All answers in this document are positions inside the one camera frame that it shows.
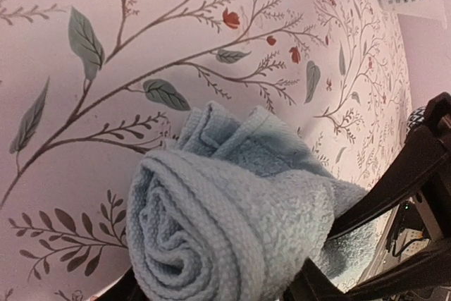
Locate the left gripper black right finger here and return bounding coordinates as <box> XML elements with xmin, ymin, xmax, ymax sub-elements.
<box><xmin>283</xmin><ymin>258</ymin><xmax>344</xmax><ymax>301</ymax></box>

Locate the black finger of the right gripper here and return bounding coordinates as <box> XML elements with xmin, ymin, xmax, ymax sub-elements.
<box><xmin>338</xmin><ymin>237</ymin><xmax>450</xmax><ymax>300</ymax></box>

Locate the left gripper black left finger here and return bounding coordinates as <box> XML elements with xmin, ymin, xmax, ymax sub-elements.
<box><xmin>96</xmin><ymin>269</ymin><xmax>141</xmax><ymax>301</ymax></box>

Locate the light blue towel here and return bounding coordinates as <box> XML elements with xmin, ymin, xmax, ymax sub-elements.
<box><xmin>126</xmin><ymin>102</ymin><xmax>377</xmax><ymax>300</ymax></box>

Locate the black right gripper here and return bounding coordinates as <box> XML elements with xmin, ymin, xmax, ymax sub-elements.
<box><xmin>328</xmin><ymin>92</ymin><xmax>450</xmax><ymax>252</ymax></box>

